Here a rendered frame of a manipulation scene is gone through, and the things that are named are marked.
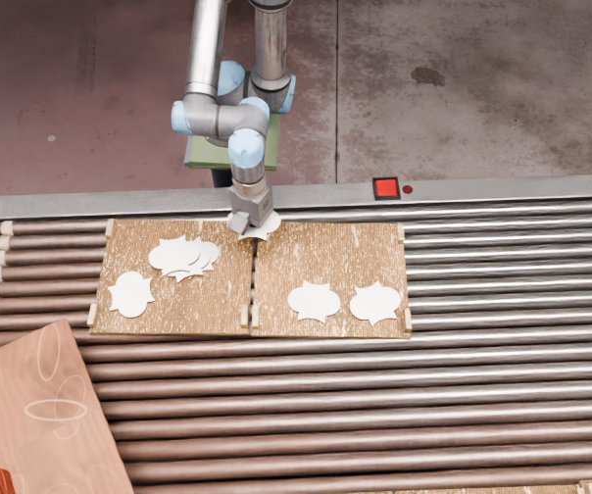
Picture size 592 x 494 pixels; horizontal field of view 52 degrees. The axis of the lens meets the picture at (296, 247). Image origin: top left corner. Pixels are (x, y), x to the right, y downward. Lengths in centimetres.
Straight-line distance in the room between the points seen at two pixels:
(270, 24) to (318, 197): 51
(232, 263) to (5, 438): 68
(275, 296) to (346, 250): 24
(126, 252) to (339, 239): 59
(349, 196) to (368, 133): 144
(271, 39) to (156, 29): 227
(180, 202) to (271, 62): 48
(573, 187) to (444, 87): 167
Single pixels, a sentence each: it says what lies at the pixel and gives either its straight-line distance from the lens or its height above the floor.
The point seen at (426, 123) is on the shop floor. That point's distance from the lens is 332.
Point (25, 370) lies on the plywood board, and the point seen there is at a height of 104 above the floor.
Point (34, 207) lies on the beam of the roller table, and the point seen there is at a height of 92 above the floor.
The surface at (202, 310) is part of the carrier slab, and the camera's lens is 160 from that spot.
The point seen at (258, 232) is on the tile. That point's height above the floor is 108.
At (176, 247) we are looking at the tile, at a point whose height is 97.
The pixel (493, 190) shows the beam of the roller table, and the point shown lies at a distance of 191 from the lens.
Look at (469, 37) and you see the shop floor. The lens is 389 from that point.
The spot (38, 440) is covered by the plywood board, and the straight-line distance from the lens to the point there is 147.
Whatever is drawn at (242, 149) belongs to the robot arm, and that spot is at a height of 139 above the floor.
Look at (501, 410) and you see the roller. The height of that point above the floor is 92.
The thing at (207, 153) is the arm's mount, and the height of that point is 90.
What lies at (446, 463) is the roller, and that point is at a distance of 152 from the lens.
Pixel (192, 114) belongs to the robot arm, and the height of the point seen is 137.
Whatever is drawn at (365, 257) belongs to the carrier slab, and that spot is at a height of 94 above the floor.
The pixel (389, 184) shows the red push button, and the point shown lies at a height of 93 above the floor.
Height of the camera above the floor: 236
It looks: 58 degrees down
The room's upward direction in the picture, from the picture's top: straight up
